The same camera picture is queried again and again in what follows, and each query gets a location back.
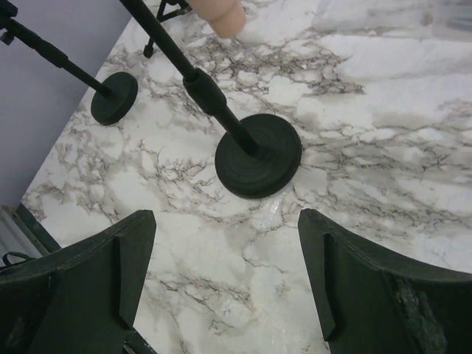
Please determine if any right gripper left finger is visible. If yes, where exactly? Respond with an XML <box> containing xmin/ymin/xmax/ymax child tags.
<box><xmin>1</xmin><ymin>210</ymin><xmax>156</xmax><ymax>353</ymax></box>

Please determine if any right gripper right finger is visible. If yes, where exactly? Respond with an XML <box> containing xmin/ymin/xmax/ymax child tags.
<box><xmin>298</xmin><ymin>209</ymin><xmax>471</xmax><ymax>353</ymax></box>

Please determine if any black tall round-base stand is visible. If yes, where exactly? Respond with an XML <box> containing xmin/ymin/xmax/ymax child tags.
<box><xmin>122</xmin><ymin>1</ymin><xmax>302</xmax><ymax>199</ymax></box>

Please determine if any black round-base microphone stand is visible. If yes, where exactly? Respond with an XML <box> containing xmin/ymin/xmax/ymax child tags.
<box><xmin>1</xmin><ymin>1</ymin><xmax>139</xmax><ymax>126</ymax></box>

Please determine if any black tripod shock-mount stand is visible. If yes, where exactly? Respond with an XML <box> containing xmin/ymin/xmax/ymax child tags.
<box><xmin>142</xmin><ymin>0</ymin><xmax>192</xmax><ymax>58</ymax></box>

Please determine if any peach microphone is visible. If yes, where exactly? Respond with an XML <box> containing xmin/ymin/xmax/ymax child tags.
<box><xmin>188</xmin><ymin>0</ymin><xmax>246</xmax><ymax>38</ymax></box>

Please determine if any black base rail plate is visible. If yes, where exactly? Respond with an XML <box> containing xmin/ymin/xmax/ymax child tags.
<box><xmin>16</xmin><ymin>204</ymin><xmax>61</xmax><ymax>254</ymax></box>

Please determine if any aluminium frame rail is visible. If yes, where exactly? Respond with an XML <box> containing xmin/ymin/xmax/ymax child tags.
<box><xmin>1</xmin><ymin>206</ymin><xmax>42</xmax><ymax>266</ymax></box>

